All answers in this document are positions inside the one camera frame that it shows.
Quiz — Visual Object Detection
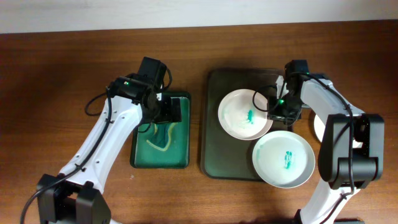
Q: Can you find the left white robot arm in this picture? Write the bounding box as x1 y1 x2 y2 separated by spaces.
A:
26 57 181 223

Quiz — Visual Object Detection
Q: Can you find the green water tray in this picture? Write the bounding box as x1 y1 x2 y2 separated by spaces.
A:
130 91 191 169

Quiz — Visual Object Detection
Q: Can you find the dark grey serving tray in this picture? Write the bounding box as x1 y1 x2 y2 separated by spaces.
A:
201 68 282 182

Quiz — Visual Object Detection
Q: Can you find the white plate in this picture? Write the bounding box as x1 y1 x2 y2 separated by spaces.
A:
313 114 363 148
252 131 315 189
218 89 273 141

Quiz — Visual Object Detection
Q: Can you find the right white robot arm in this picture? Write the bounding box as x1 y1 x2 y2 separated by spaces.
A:
269 60 384 223

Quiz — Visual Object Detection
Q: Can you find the green yellow sponge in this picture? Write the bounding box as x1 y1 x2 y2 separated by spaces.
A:
146 123 177 152

